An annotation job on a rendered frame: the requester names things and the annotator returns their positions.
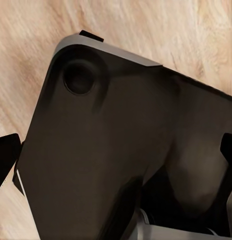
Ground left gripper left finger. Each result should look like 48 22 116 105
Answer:
0 133 22 187

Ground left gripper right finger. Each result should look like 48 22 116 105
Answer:
220 133 232 167

